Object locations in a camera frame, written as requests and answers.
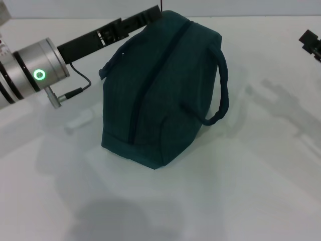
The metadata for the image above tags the dark teal fabric lunch bag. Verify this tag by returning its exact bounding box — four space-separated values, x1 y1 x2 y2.
98 10 230 171

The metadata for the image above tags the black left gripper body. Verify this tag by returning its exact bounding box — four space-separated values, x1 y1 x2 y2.
56 17 124 65

